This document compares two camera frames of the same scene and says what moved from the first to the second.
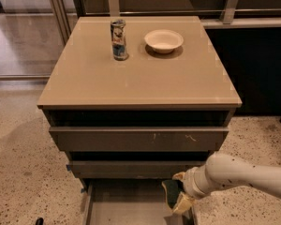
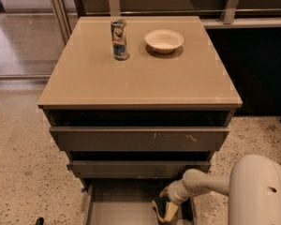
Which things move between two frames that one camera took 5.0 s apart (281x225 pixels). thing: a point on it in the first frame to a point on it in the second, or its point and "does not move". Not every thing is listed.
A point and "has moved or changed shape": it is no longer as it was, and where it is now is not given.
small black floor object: [39, 221] does not move
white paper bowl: [164, 40] does not move
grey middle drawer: [130, 169] does not move
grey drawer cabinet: [134, 100] does not move
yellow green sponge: [172, 189] has moved or changed shape
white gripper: [190, 181] to [175, 195]
